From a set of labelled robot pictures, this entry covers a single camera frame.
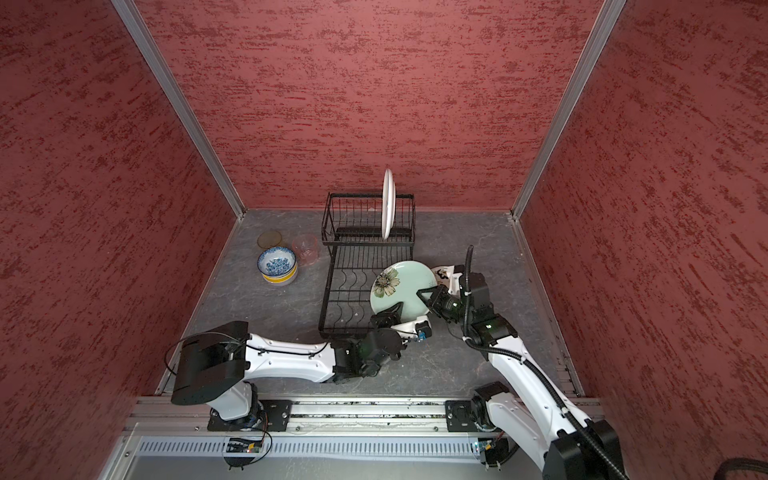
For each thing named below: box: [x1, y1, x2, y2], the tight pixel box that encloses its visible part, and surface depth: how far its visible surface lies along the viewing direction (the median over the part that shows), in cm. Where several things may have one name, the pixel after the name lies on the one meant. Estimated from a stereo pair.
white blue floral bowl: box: [257, 246, 297, 276], surface depth 99 cm
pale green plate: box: [370, 260, 437, 322], surface depth 84 cm
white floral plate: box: [382, 169, 396, 240], surface depth 78 cm
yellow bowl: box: [261, 266, 298, 284], surface depth 94 cm
